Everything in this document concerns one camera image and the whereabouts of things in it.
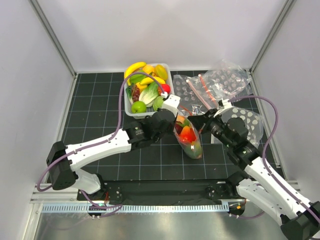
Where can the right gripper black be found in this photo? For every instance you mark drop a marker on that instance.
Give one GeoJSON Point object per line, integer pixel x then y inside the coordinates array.
{"type": "Point", "coordinates": [207, 118]}

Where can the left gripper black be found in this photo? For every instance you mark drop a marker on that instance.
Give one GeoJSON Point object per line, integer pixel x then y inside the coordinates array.
{"type": "Point", "coordinates": [171, 128]}

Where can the red strawberry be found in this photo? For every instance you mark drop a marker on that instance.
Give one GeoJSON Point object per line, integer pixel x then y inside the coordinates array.
{"type": "Point", "coordinates": [166, 88]}
{"type": "Point", "coordinates": [187, 135]}

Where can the zip bag red zipper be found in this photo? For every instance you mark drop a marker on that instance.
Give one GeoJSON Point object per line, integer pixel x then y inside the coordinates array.
{"type": "Point", "coordinates": [182, 121]}

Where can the green orange mango toy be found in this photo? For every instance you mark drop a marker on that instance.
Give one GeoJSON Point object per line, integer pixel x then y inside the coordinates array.
{"type": "Point", "coordinates": [194, 150]}

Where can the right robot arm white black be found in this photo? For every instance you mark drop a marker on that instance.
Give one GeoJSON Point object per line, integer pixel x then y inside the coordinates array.
{"type": "Point", "coordinates": [258, 182]}

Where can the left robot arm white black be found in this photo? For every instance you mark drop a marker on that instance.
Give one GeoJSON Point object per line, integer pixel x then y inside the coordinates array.
{"type": "Point", "coordinates": [65, 162]}

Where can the white plastic food bin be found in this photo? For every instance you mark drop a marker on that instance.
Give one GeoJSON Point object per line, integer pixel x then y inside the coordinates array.
{"type": "Point", "coordinates": [150, 111]}

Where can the polka dot bag back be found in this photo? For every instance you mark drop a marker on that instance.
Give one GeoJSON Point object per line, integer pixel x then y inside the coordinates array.
{"type": "Point", "coordinates": [226, 80]}

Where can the polka dot bag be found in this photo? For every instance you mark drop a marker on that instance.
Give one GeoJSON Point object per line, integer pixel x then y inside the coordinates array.
{"type": "Point", "coordinates": [226, 80]}
{"type": "Point", "coordinates": [253, 122]}

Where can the polka dot bag right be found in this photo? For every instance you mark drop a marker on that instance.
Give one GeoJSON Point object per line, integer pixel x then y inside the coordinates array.
{"type": "Point", "coordinates": [253, 122]}

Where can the green cabbage toy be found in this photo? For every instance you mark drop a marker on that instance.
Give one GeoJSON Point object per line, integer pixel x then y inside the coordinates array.
{"type": "Point", "coordinates": [158, 102]}

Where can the green apple toy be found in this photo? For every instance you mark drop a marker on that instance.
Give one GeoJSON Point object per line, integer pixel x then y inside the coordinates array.
{"type": "Point", "coordinates": [138, 107]}

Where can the bok choy toy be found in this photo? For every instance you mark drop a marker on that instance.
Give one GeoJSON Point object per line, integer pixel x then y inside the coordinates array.
{"type": "Point", "coordinates": [149, 94]}

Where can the purple grapes toy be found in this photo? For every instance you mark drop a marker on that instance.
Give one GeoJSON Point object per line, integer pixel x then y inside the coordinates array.
{"type": "Point", "coordinates": [133, 93]}

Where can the small yellow banana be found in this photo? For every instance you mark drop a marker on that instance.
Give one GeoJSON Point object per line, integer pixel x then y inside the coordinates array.
{"type": "Point", "coordinates": [149, 80]}

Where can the yellow starfruit toy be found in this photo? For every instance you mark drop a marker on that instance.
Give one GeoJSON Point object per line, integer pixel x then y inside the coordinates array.
{"type": "Point", "coordinates": [161, 72]}

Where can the orange fruit toy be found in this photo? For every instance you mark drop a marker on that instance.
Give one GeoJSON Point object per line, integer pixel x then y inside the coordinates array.
{"type": "Point", "coordinates": [149, 69]}

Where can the black grid mat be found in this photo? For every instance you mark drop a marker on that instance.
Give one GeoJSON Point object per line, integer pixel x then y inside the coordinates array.
{"type": "Point", "coordinates": [93, 113]}

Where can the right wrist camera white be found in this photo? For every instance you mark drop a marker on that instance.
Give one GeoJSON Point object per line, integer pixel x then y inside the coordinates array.
{"type": "Point", "coordinates": [223, 106]}

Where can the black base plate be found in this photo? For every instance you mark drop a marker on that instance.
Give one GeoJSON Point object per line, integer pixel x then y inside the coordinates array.
{"type": "Point", "coordinates": [192, 192]}

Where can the slotted cable duct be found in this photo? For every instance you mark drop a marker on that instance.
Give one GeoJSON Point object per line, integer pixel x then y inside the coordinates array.
{"type": "Point", "coordinates": [88, 208]}

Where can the right aluminium frame post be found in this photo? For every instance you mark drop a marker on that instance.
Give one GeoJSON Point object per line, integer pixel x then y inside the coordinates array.
{"type": "Point", "coordinates": [280, 19]}

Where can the aluminium frame post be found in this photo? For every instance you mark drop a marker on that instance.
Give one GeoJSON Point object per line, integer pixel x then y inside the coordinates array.
{"type": "Point", "coordinates": [280, 19]}
{"type": "Point", "coordinates": [52, 35]}

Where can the left aluminium frame post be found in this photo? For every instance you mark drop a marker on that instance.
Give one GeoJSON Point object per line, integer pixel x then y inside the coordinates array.
{"type": "Point", "coordinates": [52, 35]}

